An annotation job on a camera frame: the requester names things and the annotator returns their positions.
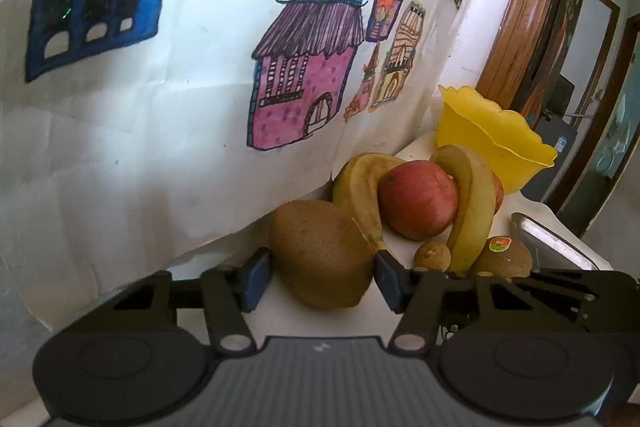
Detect dark appliance with blue sticker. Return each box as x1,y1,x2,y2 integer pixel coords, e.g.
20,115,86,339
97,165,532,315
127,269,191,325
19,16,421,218
520,106,577,208

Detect wooden door frame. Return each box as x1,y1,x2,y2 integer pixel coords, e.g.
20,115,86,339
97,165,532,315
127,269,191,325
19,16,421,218
475,0,588,114

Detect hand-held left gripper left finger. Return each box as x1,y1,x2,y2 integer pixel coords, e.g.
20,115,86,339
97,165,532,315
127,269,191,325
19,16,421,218
97,248,271,354

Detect metal tray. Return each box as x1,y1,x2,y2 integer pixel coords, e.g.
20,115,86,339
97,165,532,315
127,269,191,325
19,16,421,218
510,211,601,272

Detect small round brown longan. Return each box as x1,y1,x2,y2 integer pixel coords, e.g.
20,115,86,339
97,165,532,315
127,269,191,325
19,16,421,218
413,240,452,271

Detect large brown kiwi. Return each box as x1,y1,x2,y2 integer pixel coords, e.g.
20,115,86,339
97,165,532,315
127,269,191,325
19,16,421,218
269,199,377,311

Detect smooth yellow banana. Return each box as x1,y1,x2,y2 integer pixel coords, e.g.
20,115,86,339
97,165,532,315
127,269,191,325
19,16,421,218
431,145,497,276

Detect brown-spotted yellow banana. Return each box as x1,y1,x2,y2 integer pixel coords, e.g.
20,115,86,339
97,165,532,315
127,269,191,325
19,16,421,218
332,152,407,254

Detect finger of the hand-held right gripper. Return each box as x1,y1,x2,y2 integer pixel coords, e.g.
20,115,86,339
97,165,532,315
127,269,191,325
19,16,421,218
525,268,640,338

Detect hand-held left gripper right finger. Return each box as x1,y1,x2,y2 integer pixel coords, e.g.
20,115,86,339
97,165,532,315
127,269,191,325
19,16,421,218
375,252,566,354

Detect brown kiwi with sticker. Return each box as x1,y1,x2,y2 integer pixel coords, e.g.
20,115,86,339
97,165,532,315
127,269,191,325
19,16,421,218
471,234,534,279

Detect yellow scalloped plastic bowl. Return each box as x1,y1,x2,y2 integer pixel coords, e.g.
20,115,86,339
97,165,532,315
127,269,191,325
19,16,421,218
436,85,559,195

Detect painted houses paper poster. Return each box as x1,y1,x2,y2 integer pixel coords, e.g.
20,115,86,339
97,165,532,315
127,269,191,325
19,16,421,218
0,0,536,323

